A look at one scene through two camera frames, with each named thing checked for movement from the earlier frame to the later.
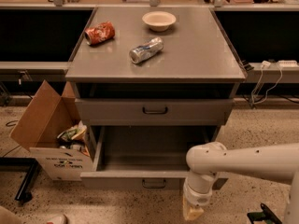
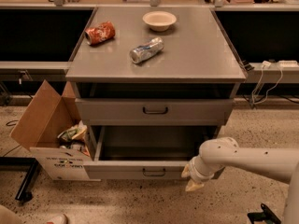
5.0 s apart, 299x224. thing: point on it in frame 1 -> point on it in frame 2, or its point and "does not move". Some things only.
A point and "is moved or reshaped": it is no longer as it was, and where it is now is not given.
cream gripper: x=198 y=196 -> x=195 y=173
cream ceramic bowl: x=159 y=21 does not move
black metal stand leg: x=31 y=165 does not move
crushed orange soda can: x=100 y=33 does not move
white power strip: x=288 y=63 does not move
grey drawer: x=146 y=157 is moved or reshaped
